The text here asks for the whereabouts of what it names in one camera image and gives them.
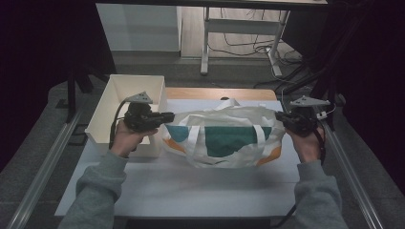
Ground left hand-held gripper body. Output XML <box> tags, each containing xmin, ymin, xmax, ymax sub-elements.
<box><xmin>123</xmin><ymin>91</ymin><xmax>160</xmax><ymax>132</ymax></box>

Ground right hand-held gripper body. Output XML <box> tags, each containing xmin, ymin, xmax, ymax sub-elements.
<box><xmin>285</xmin><ymin>94</ymin><xmax>331</xmax><ymax>137</ymax></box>

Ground white tote bag coloured patches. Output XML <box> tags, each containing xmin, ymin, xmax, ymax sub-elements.
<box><xmin>161</xmin><ymin>98</ymin><xmax>286</xmax><ymax>169</ymax></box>

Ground person's right hand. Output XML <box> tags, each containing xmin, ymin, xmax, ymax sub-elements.
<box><xmin>285</xmin><ymin>125</ymin><xmax>326</xmax><ymax>164</ymax></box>

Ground person's left hand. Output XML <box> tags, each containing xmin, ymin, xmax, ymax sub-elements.
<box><xmin>109</xmin><ymin>119</ymin><xmax>159</xmax><ymax>158</ymax></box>

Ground white plastic box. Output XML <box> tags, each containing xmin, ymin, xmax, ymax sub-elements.
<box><xmin>84</xmin><ymin>73</ymin><xmax>169</xmax><ymax>158</ymax></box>

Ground black stand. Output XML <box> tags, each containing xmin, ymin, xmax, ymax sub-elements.
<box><xmin>65</xmin><ymin>61</ymin><xmax>111</xmax><ymax>123</ymax></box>
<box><xmin>280</xmin><ymin>9</ymin><xmax>354</xmax><ymax>132</ymax></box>

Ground white cabinet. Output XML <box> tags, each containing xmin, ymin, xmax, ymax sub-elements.
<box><xmin>95</xmin><ymin>3</ymin><xmax>182</xmax><ymax>52</ymax></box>

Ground white power strip cable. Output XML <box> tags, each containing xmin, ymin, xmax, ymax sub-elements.
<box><xmin>270</xmin><ymin>63</ymin><xmax>292</xmax><ymax>113</ymax></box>

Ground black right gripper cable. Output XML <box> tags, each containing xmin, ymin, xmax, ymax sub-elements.
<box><xmin>270</xmin><ymin>118</ymin><xmax>328</xmax><ymax>229</ymax></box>

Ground tangled black floor cables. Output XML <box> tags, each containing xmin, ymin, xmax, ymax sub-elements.
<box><xmin>208</xmin><ymin>9</ymin><xmax>304</xmax><ymax>65</ymax></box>

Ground metal rail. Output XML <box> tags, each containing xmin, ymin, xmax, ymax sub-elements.
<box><xmin>313</xmin><ymin>101</ymin><xmax>386</xmax><ymax>229</ymax></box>
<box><xmin>6</xmin><ymin>108</ymin><xmax>84</xmax><ymax>229</ymax></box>

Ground white desk frame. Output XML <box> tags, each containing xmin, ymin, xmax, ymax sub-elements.
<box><xmin>200</xmin><ymin>6</ymin><xmax>292</xmax><ymax>77</ymax></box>

